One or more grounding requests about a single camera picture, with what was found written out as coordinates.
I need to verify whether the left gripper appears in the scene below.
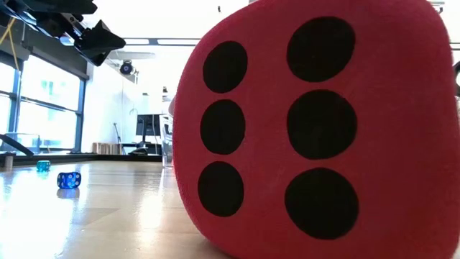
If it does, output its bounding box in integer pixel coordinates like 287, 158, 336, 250
0, 0, 127, 68

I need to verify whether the blue small die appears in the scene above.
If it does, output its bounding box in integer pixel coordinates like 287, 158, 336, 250
56, 171, 82, 190

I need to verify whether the red plush die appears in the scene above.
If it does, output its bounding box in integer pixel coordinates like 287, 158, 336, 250
172, 0, 460, 259

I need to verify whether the ceiling light strip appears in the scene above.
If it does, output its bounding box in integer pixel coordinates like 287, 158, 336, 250
124, 37, 201, 47

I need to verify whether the black computer monitor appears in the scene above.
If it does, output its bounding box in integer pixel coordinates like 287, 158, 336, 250
135, 114, 162, 154

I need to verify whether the row of wooden blocks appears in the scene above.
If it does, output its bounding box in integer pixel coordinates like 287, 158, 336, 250
91, 142, 123, 155

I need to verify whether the black overhead camera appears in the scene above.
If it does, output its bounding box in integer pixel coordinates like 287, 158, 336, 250
119, 60, 134, 76

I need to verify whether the dark window frame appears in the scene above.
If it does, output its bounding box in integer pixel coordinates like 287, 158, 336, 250
0, 21, 89, 154

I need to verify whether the yellow cable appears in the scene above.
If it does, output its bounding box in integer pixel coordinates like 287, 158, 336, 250
0, 17, 21, 73

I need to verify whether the black table frame rail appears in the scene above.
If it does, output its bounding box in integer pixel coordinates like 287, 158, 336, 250
0, 153, 163, 167

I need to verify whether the black diagonal frame strut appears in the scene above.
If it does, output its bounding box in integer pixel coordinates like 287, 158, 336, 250
0, 133, 35, 157

